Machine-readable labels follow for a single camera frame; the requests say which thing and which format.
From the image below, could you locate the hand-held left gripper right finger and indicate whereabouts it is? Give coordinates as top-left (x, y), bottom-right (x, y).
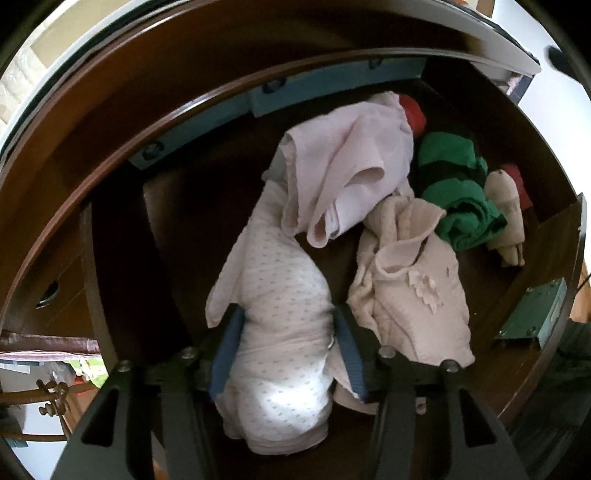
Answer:
top-left (333, 305), bottom-right (527, 480)

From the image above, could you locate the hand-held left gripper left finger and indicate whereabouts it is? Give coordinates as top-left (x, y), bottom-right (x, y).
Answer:
top-left (51, 305), bottom-right (244, 480)

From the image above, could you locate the white dotted underwear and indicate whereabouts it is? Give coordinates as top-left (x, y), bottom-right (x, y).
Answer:
top-left (205, 182), bottom-right (340, 455)

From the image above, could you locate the beige lace underwear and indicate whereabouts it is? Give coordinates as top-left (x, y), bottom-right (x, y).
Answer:
top-left (346, 196), bottom-right (476, 414)

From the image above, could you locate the wooden desk drawer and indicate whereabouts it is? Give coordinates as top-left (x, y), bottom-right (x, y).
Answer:
top-left (81, 78), bottom-right (587, 432)

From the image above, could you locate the green black striped underwear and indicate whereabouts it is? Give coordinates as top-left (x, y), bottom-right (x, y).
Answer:
top-left (418, 131), bottom-right (509, 252)

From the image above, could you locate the pink underwear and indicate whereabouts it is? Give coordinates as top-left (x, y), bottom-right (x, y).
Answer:
top-left (262, 91), bottom-right (415, 247)

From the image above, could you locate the dark red underwear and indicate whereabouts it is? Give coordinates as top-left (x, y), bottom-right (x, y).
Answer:
top-left (501, 164), bottom-right (534, 211)

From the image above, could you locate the metal drawer lock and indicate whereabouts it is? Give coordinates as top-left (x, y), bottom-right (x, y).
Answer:
top-left (495, 278), bottom-right (568, 349)

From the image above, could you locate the light green cloth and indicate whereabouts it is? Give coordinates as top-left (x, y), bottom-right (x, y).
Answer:
top-left (69, 357), bottom-right (110, 389)

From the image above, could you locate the gold metal stand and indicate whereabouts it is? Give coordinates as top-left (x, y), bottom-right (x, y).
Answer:
top-left (0, 378), bottom-right (100, 444)

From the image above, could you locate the pink striped bundle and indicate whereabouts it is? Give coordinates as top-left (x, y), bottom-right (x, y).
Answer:
top-left (0, 335), bottom-right (100, 366)

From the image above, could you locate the dark wooden desk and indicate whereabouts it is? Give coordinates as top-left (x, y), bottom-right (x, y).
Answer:
top-left (0, 0), bottom-right (542, 344)

